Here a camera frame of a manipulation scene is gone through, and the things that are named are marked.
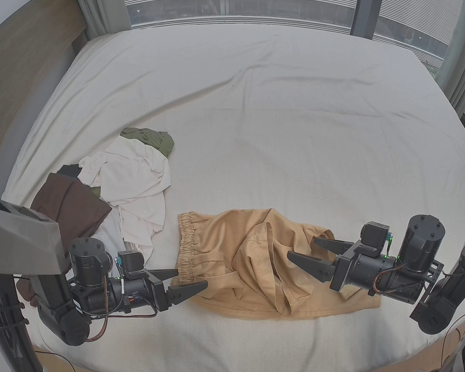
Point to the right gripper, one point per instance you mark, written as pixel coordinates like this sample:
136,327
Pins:
366,271

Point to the cream garment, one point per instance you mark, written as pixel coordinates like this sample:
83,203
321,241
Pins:
131,176

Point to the tan shorts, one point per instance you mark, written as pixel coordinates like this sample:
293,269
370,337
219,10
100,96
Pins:
232,246

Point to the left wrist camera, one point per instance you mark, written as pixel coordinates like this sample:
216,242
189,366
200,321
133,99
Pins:
131,262

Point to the green garment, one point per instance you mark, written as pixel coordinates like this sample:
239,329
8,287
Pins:
155,140

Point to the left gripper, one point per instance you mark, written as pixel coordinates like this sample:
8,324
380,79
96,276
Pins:
139,291

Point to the white garment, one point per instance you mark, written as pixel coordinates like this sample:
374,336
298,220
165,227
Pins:
108,227

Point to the brown garment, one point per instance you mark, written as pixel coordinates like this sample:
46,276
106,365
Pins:
73,204

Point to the grey-green curtain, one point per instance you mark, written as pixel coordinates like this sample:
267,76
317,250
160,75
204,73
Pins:
463,41
100,2

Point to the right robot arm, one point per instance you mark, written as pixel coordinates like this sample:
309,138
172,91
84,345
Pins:
426,242

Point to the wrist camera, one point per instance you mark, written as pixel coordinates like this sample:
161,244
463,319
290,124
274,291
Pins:
374,233
131,262

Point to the black garment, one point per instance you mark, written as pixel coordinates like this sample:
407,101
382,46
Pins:
68,171

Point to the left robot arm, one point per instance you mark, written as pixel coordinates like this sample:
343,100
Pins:
23,235

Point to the bed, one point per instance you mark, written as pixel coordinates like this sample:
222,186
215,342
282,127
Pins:
279,130

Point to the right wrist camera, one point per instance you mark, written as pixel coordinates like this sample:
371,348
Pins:
374,233

